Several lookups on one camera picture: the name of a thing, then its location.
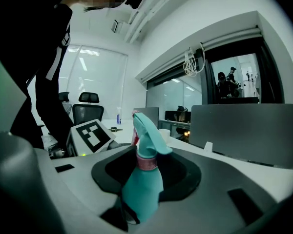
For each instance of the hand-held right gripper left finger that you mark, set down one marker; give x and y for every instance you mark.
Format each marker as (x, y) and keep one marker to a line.
(83, 177)

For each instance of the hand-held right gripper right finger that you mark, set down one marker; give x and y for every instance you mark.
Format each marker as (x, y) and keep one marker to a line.
(210, 199)

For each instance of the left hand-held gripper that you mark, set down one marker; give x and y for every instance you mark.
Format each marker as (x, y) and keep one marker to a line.
(91, 135)

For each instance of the person's left forearm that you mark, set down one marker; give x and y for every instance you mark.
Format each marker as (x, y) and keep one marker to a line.
(53, 121)

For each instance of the clear bottle blue label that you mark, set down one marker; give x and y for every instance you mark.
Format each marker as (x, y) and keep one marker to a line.
(119, 117)

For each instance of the black office chair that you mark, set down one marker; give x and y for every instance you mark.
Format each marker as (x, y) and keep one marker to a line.
(88, 113)
(64, 97)

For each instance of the white divider clip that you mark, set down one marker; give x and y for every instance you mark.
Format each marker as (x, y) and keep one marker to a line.
(208, 147)

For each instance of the long grey desk divider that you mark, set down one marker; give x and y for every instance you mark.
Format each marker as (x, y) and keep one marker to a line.
(246, 133)

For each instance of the black desk screen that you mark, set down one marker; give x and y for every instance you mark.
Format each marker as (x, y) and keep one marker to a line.
(172, 116)

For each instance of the black hat-shaped object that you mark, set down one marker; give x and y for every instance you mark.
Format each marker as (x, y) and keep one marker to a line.
(182, 108)

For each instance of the white ceiling device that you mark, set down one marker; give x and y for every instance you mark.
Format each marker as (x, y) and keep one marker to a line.
(117, 26)

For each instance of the person's black clothing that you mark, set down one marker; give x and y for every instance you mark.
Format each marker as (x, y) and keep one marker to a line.
(22, 33)

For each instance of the black metal bracket tool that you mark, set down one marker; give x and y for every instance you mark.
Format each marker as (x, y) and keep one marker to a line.
(115, 129)

